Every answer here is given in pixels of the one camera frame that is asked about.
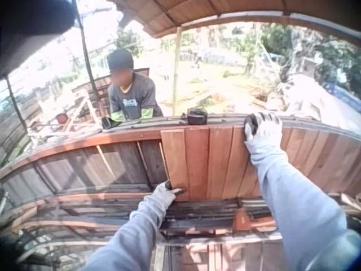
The person's right hand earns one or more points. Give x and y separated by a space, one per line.
260 132

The person's left hand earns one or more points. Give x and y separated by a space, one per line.
163 192

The person's right fingers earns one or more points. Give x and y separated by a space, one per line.
263 120

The person's left fingers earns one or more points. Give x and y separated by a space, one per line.
175 189

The reddish wooden plank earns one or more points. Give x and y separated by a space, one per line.
175 163

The black power tool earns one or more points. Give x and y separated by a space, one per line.
197 115

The small reddish wood block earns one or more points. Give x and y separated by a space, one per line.
241 220

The bamboo support pole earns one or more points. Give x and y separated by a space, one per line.
176 70

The wooden roof canopy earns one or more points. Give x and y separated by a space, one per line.
225 14

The red round container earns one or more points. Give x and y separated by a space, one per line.
62 118

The pile of wood scraps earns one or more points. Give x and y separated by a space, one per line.
53 113

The dark metal support pole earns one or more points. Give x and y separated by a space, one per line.
87 48

